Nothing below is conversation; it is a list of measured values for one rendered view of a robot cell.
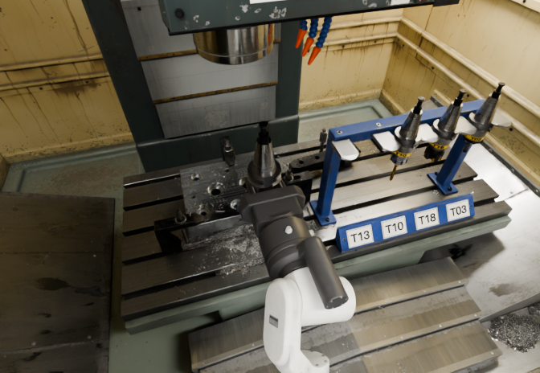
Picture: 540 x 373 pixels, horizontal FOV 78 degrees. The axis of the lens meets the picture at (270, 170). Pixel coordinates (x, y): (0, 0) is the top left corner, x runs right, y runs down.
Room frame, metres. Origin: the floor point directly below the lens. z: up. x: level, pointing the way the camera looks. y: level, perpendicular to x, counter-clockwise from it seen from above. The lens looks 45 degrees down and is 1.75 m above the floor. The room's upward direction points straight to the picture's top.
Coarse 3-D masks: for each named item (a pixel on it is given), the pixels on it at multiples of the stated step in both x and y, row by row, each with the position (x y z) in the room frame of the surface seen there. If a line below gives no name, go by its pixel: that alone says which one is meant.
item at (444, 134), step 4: (436, 120) 0.70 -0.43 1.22; (436, 124) 0.68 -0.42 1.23; (432, 128) 0.68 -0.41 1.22; (436, 128) 0.66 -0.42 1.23; (456, 128) 0.66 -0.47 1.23; (436, 132) 0.66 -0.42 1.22; (440, 132) 0.65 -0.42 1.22; (444, 132) 0.65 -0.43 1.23; (448, 132) 0.65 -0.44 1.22; (452, 132) 0.65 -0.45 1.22; (456, 132) 0.65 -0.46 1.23; (440, 136) 0.65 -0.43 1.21; (444, 136) 0.64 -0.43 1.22; (448, 136) 0.65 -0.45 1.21; (452, 136) 0.65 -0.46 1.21; (440, 140) 0.65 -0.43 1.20; (444, 140) 0.64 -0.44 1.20; (452, 140) 0.65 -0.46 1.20
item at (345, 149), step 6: (348, 138) 0.64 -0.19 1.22; (330, 144) 0.62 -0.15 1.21; (336, 144) 0.61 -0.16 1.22; (342, 144) 0.61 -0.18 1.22; (348, 144) 0.61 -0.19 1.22; (336, 150) 0.59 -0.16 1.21; (342, 150) 0.59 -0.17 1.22; (348, 150) 0.59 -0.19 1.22; (354, 150) 0.59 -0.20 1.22; (342, 156) 0.57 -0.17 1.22; (348, 156) 0.57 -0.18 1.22; (354, 156) 0.57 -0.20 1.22
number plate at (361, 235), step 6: (354, 228) 0.55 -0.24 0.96; (360, 228) 0.55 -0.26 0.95; (366, 228) 0.55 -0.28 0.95; (348, 234) 0.54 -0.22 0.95; (354, 234) 0.54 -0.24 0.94; (360, 234) 0.54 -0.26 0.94; (366, 234) 0.54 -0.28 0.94; (372, 234) 0.54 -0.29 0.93; (348, 240) 0.52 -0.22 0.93; (354, 240) 0.53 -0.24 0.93; (360, 240) 0.53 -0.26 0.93; (366, 240) 0.53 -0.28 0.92; (372, 240) 0.53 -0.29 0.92; (354, 246) 0.51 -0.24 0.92
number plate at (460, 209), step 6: (450, 204) 0.64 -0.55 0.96; (456, 204) 0.64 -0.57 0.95; (462, 204) 0.64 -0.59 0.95; (450, 210) 0.63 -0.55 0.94; (456, 210) 0.63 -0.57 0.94; (462, 210) 0.63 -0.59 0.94; (468, 210) 0.63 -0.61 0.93; (450, 216) 0.61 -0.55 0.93; (456, 216) 0.62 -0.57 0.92; (462, 216) 0.62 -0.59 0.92
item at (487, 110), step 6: (492, 96) 0.70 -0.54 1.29; (486, 102) 0.70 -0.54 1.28; (492, 102) 0.69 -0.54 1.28; (498, 102) 0.69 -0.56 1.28; (480, 108) 0.71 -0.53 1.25; (486, 108) 0.69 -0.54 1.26; (492, 108) 0.69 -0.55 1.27; (474, 114) 0.72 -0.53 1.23; (480, 114) 0.70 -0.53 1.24; (486, 114) 0.69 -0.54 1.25; (492, 114) 0.69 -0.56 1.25; (480, 120) 0.69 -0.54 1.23; (486, 120) 0.68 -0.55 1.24; (492, 120) 0.69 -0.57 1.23
